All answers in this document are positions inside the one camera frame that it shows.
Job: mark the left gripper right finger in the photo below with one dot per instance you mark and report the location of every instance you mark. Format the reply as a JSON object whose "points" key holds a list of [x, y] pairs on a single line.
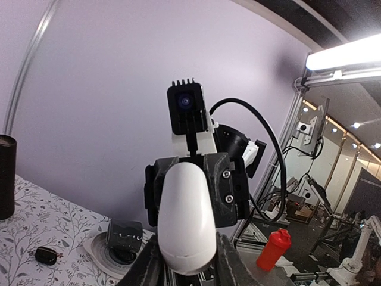
{"points": [[229, 269]]}

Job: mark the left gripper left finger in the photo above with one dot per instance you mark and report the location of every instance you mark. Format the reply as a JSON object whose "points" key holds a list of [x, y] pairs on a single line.
{"points": [[148, 268]]}

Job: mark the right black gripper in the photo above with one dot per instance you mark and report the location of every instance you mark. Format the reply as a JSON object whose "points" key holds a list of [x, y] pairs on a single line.
{"points": [[227, 186]]}

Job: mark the white oval earbud case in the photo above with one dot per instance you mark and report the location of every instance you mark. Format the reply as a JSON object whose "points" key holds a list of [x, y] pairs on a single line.
{"points": [[186, 227]]}

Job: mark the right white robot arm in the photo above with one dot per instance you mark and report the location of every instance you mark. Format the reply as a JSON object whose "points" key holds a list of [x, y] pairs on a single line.
{"points": [[237, 145]]}

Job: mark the black small earbud case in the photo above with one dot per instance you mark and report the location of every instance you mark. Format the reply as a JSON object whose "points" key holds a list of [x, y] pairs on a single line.
{"points": [[46, 256]]}

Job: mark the white ribbed plate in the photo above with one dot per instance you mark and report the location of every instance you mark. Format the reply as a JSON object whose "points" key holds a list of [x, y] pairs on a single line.
{"points": [[103, 258]]}

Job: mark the dark grey mug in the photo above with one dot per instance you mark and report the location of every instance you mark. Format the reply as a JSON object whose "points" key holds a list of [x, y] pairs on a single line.
{"points": [[124, 235]]}

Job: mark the orange bottle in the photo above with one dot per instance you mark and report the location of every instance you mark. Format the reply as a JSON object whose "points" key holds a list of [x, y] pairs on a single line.
{"points": [[278, 243]]}

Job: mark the floral patterned table mat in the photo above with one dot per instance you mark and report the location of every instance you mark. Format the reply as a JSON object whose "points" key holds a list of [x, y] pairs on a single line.
{"points": [[42, 219]]}

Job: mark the black vase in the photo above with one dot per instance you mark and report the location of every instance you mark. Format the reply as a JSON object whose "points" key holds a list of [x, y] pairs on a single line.
{"points": [[8, 166]]}

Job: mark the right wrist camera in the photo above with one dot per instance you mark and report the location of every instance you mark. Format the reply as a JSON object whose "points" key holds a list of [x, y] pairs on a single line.
{"points": [[186, 107]]}

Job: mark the right aluminium frame post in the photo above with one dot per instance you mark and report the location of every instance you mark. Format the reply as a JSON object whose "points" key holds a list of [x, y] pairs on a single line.
{"points": [[26, 62]]}

